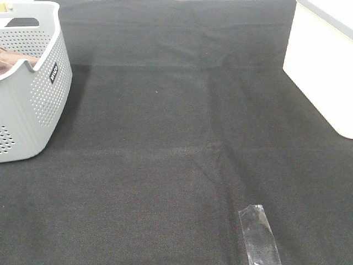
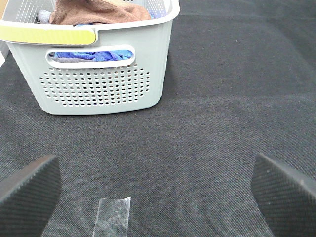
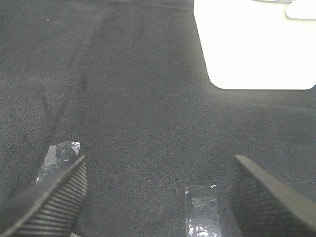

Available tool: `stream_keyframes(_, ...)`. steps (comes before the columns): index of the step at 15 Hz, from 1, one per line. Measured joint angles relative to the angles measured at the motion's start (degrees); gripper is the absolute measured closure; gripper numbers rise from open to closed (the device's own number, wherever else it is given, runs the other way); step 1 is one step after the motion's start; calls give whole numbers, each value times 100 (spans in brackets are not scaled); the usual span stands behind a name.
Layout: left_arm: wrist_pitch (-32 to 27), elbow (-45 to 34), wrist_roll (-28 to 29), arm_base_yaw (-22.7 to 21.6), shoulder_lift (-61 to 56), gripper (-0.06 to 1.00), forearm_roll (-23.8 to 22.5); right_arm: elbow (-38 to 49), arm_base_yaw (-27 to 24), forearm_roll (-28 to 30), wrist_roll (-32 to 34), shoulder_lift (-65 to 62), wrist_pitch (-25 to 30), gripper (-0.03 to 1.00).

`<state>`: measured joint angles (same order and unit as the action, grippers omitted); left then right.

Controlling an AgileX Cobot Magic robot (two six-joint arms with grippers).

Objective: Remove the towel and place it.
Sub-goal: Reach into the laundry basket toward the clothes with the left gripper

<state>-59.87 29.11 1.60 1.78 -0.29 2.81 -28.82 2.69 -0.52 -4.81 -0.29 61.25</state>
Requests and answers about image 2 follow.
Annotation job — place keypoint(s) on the grey perforated laundry basket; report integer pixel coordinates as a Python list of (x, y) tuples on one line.
[(90, 88)]

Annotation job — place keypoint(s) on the grey cloth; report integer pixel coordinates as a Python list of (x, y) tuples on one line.
[(43, 17)]

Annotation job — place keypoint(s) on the black table cloth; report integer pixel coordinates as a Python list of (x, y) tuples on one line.
[(240, 80)]

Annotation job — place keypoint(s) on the clear tape strip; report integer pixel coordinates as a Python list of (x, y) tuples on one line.
[(112, 218)]

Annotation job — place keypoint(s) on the brown towel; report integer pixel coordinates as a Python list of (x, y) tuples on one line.
[(74, 12)]

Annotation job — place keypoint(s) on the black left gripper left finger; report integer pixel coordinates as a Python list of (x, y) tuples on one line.
[(29, 197)]

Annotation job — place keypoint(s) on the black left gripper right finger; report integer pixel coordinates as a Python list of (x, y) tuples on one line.
[(285, 197)]

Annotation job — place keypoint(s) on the blue cloth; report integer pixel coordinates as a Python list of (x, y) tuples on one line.
[(103, 56)]

